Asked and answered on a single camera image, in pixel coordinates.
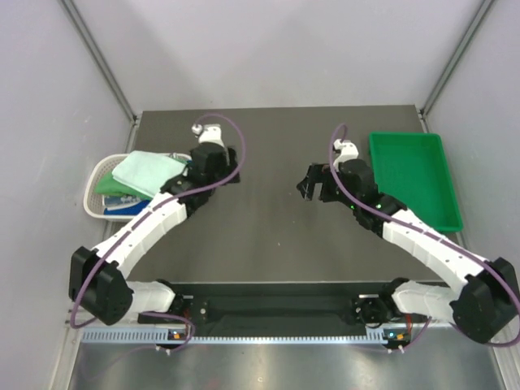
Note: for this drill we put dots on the grey slotted cable duct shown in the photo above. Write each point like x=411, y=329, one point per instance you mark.
x=165, y=336

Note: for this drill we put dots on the aluminium corner post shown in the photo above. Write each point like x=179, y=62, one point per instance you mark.
x=77, y=20
x=475, y=24

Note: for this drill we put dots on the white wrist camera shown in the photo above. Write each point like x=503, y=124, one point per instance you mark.
x=345, y=150
x=208, y=133

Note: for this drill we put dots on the green towel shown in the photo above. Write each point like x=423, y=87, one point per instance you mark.
x=107, y=185

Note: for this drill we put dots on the right aluminium corner post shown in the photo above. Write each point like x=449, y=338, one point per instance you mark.
x=475, y=24

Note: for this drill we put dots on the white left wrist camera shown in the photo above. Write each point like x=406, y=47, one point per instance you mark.
x=208, y=133

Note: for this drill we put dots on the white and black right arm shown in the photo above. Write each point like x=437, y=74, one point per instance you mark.
x=477, y=296

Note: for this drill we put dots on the left aluminium corner post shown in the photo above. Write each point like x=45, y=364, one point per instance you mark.
x=77, y=20

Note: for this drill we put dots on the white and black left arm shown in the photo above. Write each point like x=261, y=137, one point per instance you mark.
x=98, y=276

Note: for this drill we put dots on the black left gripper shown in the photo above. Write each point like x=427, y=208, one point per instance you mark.
x=227, y=169

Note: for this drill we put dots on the green plastic bin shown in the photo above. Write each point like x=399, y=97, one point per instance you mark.
x=413, y=168

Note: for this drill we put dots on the white plastic basket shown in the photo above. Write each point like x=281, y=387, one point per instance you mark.
x=92, y=201

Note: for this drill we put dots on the pale mint towel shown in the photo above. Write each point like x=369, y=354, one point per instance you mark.
x=147, y=172

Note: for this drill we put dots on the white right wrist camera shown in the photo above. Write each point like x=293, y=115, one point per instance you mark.
x=345, y=150

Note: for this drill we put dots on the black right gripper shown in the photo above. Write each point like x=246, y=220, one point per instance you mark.
x=317, y=174

